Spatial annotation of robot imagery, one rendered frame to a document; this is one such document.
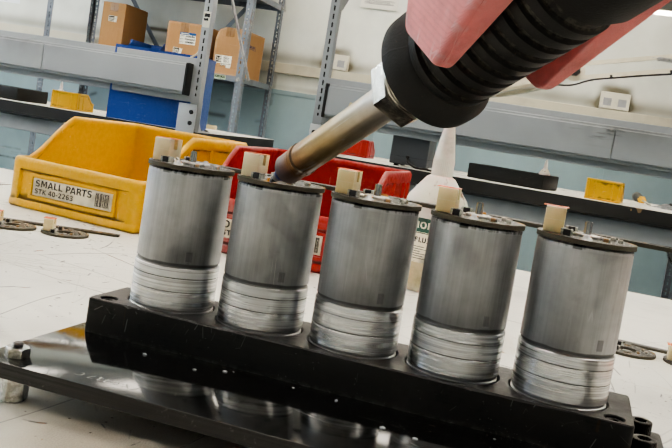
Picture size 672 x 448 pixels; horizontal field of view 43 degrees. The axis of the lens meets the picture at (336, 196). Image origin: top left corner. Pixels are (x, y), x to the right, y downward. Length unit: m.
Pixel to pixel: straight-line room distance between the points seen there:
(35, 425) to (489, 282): 0.11
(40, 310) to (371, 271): 0.14
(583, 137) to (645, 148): 0.16
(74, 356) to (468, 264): 0.10
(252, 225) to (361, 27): 4.56
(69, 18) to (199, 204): 5.31
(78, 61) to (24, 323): 2.64
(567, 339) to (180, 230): 0.11
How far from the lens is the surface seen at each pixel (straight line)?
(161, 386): 0.22
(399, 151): 2.61
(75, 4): 5.54
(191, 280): 0.25
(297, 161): 0.21
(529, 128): 2.46
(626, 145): 2.45
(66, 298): 0.34
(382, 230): 0.22
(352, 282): 0.23
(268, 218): 0.23
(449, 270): 0.22
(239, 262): 0.24
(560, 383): 0.22
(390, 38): 0.17
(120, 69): 2.85
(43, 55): 3.00
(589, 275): 0.22
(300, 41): 4.88
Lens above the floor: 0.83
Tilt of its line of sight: 4 degrees down
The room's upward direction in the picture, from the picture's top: 9 degrees clockwise
